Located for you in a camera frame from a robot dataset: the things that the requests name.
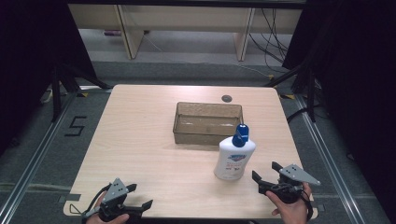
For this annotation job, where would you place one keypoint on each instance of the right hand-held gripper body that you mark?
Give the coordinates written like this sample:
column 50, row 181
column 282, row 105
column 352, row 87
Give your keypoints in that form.
column 291, row 183

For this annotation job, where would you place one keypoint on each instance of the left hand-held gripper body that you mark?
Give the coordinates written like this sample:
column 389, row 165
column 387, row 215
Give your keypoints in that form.
column 114, row 190

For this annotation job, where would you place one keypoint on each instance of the white bottle with blue pump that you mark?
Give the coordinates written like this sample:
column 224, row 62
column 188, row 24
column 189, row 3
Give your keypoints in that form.
column 234, row 157

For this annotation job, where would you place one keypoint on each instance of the person's left hand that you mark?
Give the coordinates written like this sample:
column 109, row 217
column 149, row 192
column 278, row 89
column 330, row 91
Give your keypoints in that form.
column 120, row 218

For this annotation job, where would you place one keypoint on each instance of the person's right hand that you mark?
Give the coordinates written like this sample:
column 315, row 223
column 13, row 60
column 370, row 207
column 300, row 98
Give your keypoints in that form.
column 292, row 213

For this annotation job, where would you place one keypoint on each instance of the translucent brown plastic box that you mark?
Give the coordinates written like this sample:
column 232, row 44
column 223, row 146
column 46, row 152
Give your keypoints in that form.
column 207, row 124

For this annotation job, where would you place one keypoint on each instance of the black metal stand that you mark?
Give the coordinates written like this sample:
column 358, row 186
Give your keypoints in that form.
column 310, row 93
column 56, row 90

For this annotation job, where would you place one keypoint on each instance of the round grey table grommet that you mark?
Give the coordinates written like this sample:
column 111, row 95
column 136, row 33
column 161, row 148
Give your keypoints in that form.
column 227, row 98

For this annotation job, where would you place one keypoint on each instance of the dark curtain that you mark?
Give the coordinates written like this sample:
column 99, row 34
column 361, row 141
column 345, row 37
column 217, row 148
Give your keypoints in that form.
column 28, row 62
column 361, row 77

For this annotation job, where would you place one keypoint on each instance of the pink flat thing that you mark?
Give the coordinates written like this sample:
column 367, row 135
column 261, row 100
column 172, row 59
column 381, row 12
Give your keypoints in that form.
column 112, row 32

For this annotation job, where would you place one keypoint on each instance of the beige wooden desk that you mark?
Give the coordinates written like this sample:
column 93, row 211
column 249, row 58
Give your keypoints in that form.
column 186, row 21

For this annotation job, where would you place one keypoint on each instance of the metal floor rail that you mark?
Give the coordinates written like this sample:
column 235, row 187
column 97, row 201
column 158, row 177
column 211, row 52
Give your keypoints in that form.
column 330, row 161
column 34, row 161

